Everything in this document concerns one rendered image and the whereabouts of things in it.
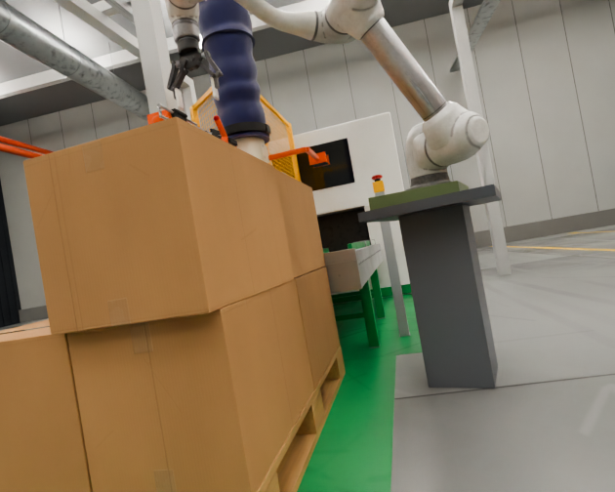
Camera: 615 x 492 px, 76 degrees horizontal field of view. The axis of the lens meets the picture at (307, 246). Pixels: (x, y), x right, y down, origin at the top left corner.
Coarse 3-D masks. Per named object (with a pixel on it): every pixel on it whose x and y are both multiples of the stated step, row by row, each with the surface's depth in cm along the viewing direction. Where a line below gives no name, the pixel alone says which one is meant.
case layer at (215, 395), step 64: (192, 320) 84; (256, 320) 99; (320, 320) 166; (0, 384) 96; (64, 384) 92; (128, 384) 88; (192, 384) 84; (256, 384) 93; (0, 448) 97; (64, 448) 92; (128, 448) 88; (192, 448) 84; (256, 448) 87
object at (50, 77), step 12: (312, 0) 878; (324, 0) 874; (252, 24) 899; (264, 24) 895; (168, 48) 929; (96, 60) 957; (108, 60) 952; (120, 60) 948; (132, 60) 944; (48, 72) 977; (0, 84) 998; (12, 84) 993; (24, 84) 987; (36, 84) 982; (48, 84) 987; (0, 96) 1003
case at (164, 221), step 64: (192, 128) 84; (64, 192) 86; (128, 192) 82; (192, 192) 80; (256, 192) 115; (64, 256) 86; (128, 256) 82; (192, 256) 79; (256, 256) 106; (64, 320) 87; (128, 320) 83
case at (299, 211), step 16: (288, 176) 157; (288, 192) 153; (304, 192) 179; (288, 208) 149; (304, 208) 173; (288, 224) 145; (304, 224) 169; (288, 240) 142; (304, 240) 164; (320, 240) 196; (304, 256) 159; (320, 256) 189; (304, 272) 155
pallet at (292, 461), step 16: (336, 352) 184; (336, 368) 184; (320, 384) 148; (336, 384) 177; (320, 400) 144; (304, 416) 122; (320, 416) 140; (304, 432) 133; (320, 432) 137; (288, 448) 126; (304, 448) 124; (272, 464) 94; (288, 464) 116; (304, 464) 115; (272, 480) 92; (288, 480) 108
